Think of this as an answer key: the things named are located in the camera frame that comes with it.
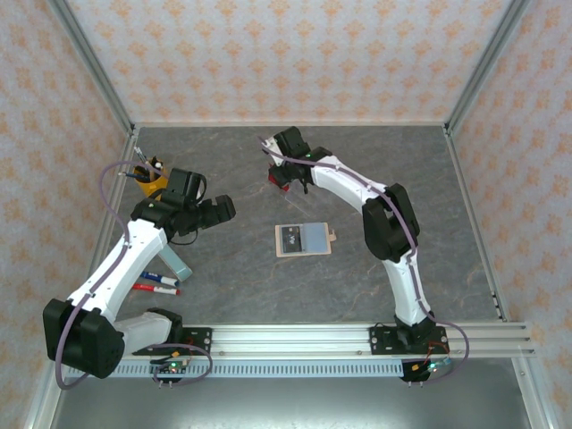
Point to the red card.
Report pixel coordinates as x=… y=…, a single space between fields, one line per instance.
x=272 y=179

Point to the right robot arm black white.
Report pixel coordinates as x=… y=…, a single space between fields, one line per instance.
x=344 y=183

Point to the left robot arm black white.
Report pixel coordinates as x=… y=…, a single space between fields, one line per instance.
x=134 y=254

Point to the black card white logo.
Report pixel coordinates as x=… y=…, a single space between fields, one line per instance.
x=292 y=241

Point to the light blue card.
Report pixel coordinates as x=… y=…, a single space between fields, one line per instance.
x=316 y=238

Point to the yellow pen cup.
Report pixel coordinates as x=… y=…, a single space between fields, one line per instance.
x=145 y=185

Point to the black pen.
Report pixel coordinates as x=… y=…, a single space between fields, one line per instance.
x=154 y=163

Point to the teal rectangular block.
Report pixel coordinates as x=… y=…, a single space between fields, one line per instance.
x=178 y=266

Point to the blue pen white tip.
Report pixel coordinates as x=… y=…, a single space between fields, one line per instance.
x=134 y=175

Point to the silver blue pen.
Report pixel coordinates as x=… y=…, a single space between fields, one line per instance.
x=140 y=154

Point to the blue whiteboard marker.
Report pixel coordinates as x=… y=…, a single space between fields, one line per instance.
x=161 y=279

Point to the small green circuit board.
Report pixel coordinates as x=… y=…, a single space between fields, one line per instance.
x=431 y=367
x=172 y=367

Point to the grey metal shelf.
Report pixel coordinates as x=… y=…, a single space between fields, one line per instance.
x=290 y=402

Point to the aluminium table end rail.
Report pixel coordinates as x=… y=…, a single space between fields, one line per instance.
x=290 y=123

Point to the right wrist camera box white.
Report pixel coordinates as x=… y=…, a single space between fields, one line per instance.
x=271 y=145

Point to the aluminium table side rail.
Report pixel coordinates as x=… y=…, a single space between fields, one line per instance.
x=124 y=149
x=463 y=179

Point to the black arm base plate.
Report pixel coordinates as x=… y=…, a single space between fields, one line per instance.
x=380 y=339
x=201 y=339

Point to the aluminium corner post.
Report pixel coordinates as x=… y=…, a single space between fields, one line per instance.
x=91 y=62
x=486 y=62

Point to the aluminium frame leg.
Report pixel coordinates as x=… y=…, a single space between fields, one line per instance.
x=44 y=397
x=534 y=397

